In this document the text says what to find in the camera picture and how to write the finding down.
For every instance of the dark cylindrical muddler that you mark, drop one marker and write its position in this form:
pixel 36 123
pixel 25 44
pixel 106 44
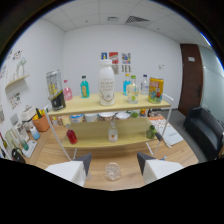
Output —
pixel 159 136

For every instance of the dark brown door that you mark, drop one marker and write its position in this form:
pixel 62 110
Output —
pixel 190 80

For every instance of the black handbag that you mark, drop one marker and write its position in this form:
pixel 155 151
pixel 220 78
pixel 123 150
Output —
pixel 18 156

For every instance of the clear bottle green cap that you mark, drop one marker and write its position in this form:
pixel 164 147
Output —
pixel 133 93

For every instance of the blue-rimmed bowl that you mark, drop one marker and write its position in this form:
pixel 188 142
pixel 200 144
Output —
pixel 76 118

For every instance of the pink liquid bottle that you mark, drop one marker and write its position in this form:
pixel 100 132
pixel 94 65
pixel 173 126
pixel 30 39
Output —
pixel 68 93

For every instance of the green mug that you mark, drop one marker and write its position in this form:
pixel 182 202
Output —
pixel 134 114

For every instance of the white blue small bottle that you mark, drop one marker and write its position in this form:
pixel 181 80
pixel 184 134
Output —
pixel 35 133

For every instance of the red liquid bottle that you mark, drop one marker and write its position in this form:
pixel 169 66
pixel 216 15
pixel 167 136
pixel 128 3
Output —
pixel 71 136

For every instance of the gripper left finger white block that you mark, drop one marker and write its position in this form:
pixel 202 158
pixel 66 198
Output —
pixel 71 170

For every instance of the white bowl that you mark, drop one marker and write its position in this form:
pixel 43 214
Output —
pixel 91 117
pixel 106 116

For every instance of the ceiling air vent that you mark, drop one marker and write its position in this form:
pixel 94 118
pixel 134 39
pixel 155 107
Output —
pixel 136 19

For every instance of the clear glass with ice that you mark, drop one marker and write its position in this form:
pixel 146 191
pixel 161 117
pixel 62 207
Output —
pixel 112 171

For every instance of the clear water bottle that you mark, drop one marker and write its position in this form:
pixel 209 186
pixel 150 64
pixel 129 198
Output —
pixel 144 86

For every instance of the clear bottle red label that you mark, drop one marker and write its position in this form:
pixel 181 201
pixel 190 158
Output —
pixel 113 135

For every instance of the large yellow cartoon can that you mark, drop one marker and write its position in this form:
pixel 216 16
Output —
pixel 156 90

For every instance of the gripper right finger white block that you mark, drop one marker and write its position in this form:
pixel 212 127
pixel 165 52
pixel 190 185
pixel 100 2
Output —
pixel 156 168

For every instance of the small light blue bottle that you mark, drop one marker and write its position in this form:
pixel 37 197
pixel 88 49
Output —
pixel 126 85

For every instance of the white-framed wooden two-tier rack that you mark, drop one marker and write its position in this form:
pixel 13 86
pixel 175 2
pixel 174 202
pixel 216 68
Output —
pixel 96 133

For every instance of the teal liquid bottle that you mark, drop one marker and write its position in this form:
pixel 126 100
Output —
pixel 85 89

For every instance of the glass jar of limes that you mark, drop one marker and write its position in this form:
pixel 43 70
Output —
pixel 150 133

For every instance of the white printed notebook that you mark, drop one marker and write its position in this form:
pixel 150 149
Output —
pixel 170 131

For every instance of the large white milk bottle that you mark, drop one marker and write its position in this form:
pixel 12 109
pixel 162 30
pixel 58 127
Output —
pixel 107 85

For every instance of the black sofa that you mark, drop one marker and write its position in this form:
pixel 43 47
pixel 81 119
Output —
pixel 205 133

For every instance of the orange pot with utensils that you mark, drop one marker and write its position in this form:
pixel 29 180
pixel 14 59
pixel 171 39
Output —
pixel 41 123

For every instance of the white tray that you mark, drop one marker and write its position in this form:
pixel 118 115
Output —
pixel 29 148

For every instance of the wooden wall shelf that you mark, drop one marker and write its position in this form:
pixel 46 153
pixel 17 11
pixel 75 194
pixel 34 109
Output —
pixel 17 80

